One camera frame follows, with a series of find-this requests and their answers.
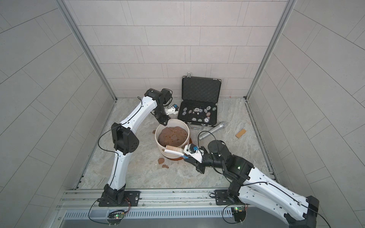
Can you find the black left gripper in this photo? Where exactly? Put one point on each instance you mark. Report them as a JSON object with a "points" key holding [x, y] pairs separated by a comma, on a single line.
{"points": [[162, 118]]}

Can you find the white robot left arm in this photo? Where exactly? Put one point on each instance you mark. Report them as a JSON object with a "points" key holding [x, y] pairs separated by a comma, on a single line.
{"points": [[123, 134]]}

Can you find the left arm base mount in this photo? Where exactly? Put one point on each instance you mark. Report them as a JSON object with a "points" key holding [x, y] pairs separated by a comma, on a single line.
{"points": [[118, 198]]}

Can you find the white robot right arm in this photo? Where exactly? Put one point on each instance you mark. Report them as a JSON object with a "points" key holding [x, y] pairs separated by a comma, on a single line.
{"points": [[251, 186]]}

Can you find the left circuit board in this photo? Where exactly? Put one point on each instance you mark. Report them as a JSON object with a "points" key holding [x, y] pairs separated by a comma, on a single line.
{"points": [[115, 217]]}

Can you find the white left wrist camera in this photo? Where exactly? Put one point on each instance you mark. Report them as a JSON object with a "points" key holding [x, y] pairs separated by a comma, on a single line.
{"points": [[173, 110]]}

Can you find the aluminium front rail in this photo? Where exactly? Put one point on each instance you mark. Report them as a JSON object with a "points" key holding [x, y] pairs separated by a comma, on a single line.
{"points": [[171, 198]]}

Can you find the tan wooden block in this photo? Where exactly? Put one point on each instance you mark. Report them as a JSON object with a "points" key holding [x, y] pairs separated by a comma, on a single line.
{"points": [[240, 133]]}

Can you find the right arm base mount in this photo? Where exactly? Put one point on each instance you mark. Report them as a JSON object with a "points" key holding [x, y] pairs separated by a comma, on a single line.
{"points": [[221, 198]]}

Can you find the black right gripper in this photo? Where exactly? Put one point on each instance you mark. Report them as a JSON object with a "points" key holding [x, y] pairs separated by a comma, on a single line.
{"points": [[199, 166]]}

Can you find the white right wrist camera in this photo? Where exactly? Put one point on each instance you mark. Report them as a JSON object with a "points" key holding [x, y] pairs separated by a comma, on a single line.
{"points": [[193, 151]]}

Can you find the circuit board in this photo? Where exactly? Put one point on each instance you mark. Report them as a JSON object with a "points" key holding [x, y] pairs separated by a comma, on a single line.
{"points": [[115, 217], [239, 214]]}

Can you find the silver microphone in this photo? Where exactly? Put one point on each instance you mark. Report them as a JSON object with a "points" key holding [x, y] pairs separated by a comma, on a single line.
{"points": [[204, 134]]}

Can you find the right circuit board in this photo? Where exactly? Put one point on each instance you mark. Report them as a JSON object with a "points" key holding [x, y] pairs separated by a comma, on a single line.
{"points": [[239, 214]]}

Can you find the blue handled scrub brush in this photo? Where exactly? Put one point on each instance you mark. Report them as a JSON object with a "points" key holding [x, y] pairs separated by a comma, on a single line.
{"points": [[175, 151]]}

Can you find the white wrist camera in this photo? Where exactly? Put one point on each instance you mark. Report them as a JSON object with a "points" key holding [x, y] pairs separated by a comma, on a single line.
{"points": [[193, 151], [173, 110]]}

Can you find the white ceramic pot with mud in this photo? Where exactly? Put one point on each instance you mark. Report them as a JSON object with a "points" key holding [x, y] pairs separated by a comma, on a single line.
{"points": [[176, 134]]}

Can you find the black poker chip case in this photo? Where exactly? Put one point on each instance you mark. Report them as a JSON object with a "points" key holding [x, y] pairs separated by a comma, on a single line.
{"points": [[200, 98]]}

